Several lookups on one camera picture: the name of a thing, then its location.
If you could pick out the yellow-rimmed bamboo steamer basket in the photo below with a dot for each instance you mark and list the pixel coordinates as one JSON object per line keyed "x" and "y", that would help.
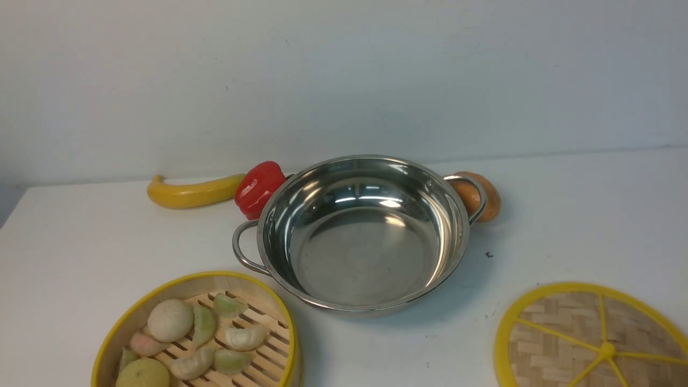
{"x": 278, "y": 361}

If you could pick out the yellow-rimmed woven steamer lid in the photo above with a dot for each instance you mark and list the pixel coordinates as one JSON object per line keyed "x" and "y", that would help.
{"x": 579, "y": 334}

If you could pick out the stainless steel pot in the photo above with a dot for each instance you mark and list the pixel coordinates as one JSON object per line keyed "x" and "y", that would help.
{"x": 362, "y": 235}

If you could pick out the red toy bell pepper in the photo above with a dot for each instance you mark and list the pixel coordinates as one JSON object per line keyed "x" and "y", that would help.
{"x": 257, "y": 187}

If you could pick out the brown toy bread roll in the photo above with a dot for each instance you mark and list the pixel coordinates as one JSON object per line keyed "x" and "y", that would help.
{"x": 471, "y": 199}

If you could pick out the yellow toy banana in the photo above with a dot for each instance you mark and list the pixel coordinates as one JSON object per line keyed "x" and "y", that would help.
{"x": 188, "y": 196}

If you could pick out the pale green toy dumpling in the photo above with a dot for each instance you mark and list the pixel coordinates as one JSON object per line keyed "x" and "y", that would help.
{"x": 228, "y": 307}

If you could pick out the white toy dumpling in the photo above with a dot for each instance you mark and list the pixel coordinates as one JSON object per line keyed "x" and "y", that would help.
{"x": 246, "y": 339}

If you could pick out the light green toy dumpling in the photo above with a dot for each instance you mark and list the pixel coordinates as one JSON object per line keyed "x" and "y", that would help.
{"x": 229, "y": 362}

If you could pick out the white toy bun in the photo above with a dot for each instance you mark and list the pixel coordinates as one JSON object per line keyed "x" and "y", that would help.
{"x": 170, "y": 320}

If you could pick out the cream toy dumpling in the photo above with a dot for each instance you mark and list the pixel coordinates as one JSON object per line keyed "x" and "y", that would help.
{"x": 194, "y": 366}

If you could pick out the pink toy dumpling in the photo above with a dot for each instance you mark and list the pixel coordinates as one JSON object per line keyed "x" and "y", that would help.
{"x": 146, "y": 346}

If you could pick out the yellow-green toy bun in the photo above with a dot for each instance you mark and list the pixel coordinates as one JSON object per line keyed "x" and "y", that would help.
{"x": 144, "y": 372}

